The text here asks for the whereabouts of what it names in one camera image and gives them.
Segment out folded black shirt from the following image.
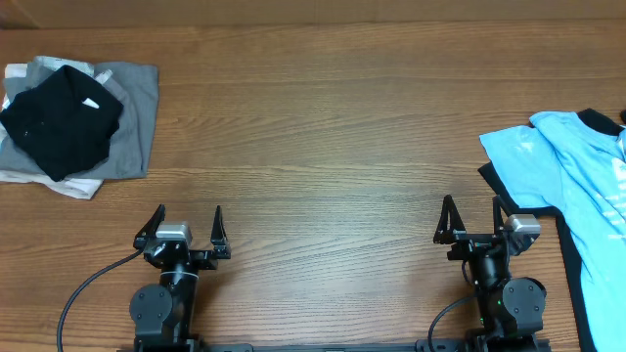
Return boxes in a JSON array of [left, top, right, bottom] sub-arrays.
[[1, 66, 123, 182]]

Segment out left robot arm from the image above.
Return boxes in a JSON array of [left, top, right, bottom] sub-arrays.
[[129, 204, 231, 352]]

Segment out black t-shirt under blue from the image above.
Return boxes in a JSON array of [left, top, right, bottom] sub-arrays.
[[477, 108, 626, 352]]

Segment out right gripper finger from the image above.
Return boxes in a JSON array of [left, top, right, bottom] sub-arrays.
[[492, 196, 512, 234], [433, 195, 466, 244]]

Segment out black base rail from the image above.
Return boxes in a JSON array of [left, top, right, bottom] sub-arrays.
[[117, 338, 552, 352]]

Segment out light blue printed t-shirt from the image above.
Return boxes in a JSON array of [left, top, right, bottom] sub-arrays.
[[478, 110, 626, 352]]

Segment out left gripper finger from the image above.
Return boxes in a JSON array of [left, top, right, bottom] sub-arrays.
[[210, 205, 231, 259], [133, 204, 165, 248]]

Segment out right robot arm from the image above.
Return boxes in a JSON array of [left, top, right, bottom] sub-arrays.
[[427, 195, 551, 351]]

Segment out folded white shirt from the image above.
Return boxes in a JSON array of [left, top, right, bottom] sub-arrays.
[[1, 64, 104, 199]]

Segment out folded grey shirt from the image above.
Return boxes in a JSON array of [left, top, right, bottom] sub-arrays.
[[3, 56, 159, 179]]

